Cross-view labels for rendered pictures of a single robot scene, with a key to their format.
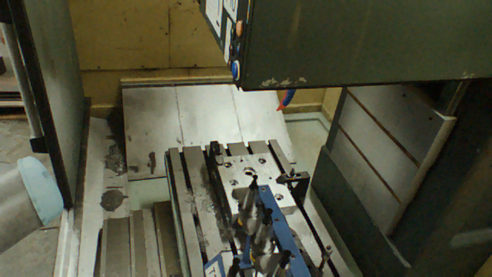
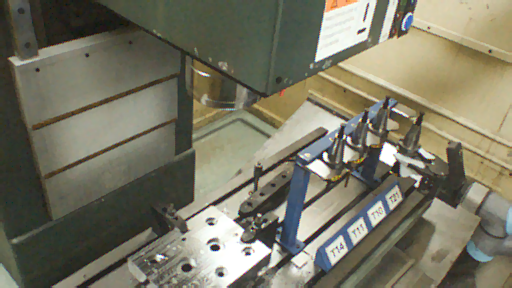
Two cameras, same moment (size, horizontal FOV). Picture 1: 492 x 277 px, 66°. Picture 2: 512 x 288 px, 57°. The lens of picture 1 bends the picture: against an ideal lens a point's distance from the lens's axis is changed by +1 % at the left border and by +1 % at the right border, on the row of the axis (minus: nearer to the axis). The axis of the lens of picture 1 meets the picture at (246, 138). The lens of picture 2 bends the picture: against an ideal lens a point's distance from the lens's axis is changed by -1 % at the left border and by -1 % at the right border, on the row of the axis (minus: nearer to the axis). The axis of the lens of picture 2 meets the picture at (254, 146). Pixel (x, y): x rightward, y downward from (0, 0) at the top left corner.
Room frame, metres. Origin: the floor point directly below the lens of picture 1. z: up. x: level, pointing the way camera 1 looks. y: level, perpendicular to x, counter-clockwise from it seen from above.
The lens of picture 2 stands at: (1.35, 0.69, 1.95)
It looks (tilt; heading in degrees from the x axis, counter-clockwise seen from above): 36 degrees down; 239
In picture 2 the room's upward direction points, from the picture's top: 7 degrees clockwise
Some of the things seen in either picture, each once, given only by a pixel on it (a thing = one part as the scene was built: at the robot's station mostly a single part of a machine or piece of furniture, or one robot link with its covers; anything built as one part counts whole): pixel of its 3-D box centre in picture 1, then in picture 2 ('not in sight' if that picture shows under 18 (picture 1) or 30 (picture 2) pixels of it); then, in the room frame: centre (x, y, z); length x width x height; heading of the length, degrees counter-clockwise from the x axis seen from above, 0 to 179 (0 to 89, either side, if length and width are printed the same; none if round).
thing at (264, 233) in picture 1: (265, 231); (361, 131); (0.57, -0.07, 1.26); 0.04 x 0.04 x 0.07
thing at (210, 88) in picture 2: not in sight; (227, 63); (0.98, -0.06, 1.52); 0.16 x 0.16 x 0.12
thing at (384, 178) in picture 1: (376, 141); (111, 119); (1.14, -0.47, 1.16); 0.48 x 0.05 x 0.51; 20
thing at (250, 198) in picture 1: (251, 196); (337, 146); (0.67, -0.03, 1.26); 0.04 x 0.04 x 0.07
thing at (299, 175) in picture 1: (291, 181); (170, 222); (1.06, -0.19, 0.97); 0.13 x 0.03 x 0.15; 110
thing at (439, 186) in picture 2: not in sight; (444, 183); (0.39, 0.10, 1.16); 0.12 x 0.08 x 0.09; 110
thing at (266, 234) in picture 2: not in sight; (258, 233); (0.85, -0.07, 0.97); 0.13 x 0.03 x 0.15; 20
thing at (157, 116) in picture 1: (212, 133); not in sight; (1.61, 0.18, 0.75); 0.89 x 0.67 x 0.26; 110
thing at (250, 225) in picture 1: (255, 225); (346, 153); (0.62, -0.05, 1.21); 0.07 x 0.05 x 0.01; 110
